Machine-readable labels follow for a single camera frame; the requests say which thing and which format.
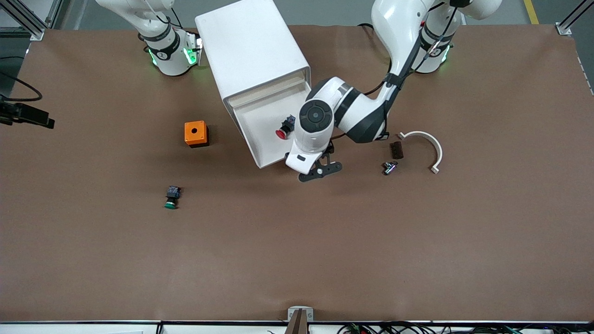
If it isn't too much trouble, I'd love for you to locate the red push button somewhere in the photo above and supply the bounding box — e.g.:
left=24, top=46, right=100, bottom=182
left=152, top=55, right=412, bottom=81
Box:
left=276, top=115, right=297, bottom=140

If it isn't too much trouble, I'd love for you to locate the green push button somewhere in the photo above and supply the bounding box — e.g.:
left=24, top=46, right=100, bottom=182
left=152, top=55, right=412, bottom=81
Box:
left=164, top=186, right=181, bottom=210

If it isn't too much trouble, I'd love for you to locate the orange box with hole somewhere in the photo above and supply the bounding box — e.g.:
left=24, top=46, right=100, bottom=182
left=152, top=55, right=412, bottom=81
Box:
left=184, top=121, right=210, bottom=148

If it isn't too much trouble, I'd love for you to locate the aluminium frame profile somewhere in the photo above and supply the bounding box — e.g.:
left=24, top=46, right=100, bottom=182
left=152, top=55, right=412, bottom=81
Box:
left=0, top=0, right=63, bottom=41
left=556, top=0, right=594, bottom=37

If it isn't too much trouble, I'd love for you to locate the white curved bracket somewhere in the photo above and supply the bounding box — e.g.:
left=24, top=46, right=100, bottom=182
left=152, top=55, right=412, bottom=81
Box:
left=398, top=131, right=444, bottom=174

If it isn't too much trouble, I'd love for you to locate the grey metal mount bracket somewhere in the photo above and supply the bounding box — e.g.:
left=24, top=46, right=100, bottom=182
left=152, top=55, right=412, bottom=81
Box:
left=288, top=306, right=314, bottom=322

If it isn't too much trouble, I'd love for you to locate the brown wooden post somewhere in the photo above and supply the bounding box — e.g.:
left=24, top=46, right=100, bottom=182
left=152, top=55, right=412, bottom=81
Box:
left=284, top=309, right=310, bottom=334

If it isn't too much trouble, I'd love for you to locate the black cable bundle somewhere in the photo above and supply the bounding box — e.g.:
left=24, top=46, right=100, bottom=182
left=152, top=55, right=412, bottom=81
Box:
left=338, top=321, right=594, bottom=334

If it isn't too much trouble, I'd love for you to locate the white table edge rail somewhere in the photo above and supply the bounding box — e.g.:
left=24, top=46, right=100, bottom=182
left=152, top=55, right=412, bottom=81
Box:
left=0, top=321, right=594, bottom=334

